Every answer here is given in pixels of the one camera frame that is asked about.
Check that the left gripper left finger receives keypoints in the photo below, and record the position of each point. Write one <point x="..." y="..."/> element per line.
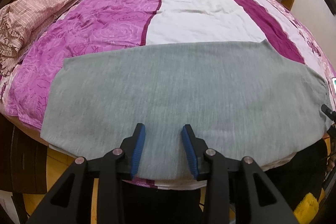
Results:
<point x="70" y="198"/>

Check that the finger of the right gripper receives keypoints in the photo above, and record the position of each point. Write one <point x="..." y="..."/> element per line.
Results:
<point x="331" y="114"/>

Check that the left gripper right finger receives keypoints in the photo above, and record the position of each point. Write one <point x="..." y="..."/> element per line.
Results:
<point x="238" y="183"/>

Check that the grey pants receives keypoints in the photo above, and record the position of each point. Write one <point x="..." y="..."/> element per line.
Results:
<point x="242" y="98"/>

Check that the dark brown bedside furniture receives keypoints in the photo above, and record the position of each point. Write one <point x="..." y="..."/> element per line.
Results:
<point x="23" y="161"/>

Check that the pink checked folded quilt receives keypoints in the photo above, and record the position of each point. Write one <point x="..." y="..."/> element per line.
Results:
<point x="22" y="21"/>

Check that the purple white floral bedspread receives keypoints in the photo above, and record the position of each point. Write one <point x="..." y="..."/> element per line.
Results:
<point x="96" y="26"/>

